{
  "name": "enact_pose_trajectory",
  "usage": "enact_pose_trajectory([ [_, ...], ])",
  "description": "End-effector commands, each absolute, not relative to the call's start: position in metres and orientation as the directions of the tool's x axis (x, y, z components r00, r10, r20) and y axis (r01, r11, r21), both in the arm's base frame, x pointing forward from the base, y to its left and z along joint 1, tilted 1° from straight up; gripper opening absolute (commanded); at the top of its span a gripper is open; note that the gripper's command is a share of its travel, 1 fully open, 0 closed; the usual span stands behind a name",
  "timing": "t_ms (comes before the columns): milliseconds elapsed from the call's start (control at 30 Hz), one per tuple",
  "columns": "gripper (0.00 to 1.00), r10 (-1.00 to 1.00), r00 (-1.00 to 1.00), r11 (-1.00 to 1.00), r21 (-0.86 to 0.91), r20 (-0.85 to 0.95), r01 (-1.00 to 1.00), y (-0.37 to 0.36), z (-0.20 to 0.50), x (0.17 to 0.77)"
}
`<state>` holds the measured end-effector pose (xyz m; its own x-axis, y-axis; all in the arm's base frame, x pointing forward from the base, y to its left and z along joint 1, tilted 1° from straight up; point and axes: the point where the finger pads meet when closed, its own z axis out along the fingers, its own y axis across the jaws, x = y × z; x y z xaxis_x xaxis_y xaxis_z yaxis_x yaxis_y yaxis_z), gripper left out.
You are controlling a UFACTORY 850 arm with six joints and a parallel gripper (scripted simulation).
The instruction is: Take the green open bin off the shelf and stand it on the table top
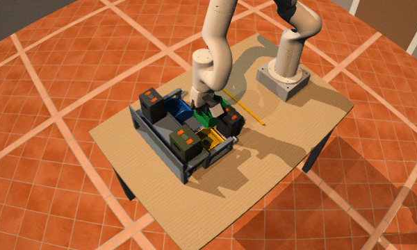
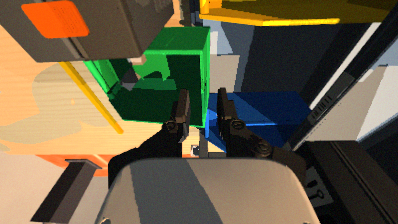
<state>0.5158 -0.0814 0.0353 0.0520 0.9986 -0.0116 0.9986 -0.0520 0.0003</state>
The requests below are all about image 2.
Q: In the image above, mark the yellow thin bar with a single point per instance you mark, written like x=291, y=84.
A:
x=71, y=71

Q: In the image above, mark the green bin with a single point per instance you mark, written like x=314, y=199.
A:
x=178, y=58

